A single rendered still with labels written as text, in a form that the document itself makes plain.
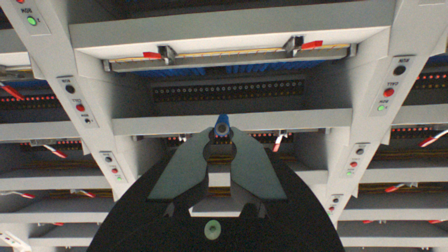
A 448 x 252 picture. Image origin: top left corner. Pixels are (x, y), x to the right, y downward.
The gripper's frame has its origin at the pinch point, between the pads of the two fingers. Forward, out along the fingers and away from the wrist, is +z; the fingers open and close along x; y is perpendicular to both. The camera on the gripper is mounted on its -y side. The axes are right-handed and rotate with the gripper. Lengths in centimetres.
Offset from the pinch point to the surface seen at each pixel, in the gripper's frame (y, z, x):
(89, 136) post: 9.9, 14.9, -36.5
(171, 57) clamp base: -7.7, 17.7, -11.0
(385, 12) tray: -13.6, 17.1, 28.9
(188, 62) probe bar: -6.8, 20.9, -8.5
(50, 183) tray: 28, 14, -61
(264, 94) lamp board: 3.7, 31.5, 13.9
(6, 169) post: 33, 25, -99
